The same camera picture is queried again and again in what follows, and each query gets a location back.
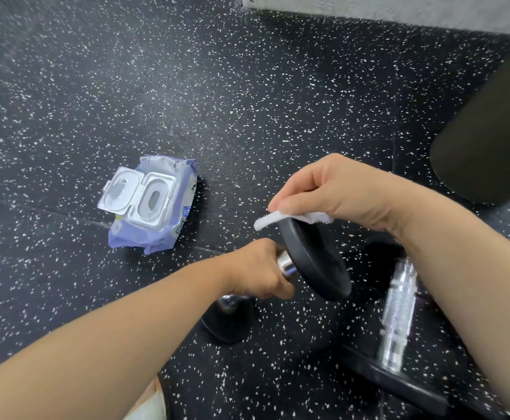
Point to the dark rounded pad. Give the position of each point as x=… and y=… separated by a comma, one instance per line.
x=491, y=135

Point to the person's left forearm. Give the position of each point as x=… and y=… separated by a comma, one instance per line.
x=106, y=345

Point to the person's right forearm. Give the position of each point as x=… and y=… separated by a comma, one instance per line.
x=469, y=279

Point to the person's right thumb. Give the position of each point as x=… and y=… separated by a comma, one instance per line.
x=296, y=202

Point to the person's right hand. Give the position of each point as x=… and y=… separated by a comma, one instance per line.
x=351, y=192

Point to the person's left thumb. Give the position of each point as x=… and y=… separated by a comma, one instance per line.
x=276, y=289

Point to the white wet wipe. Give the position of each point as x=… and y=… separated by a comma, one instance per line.
x=272, y=220

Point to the person's left hand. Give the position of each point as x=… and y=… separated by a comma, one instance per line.
x=250, y=271

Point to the purple wet wipes pack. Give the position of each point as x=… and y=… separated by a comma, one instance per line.
x=149, y=205

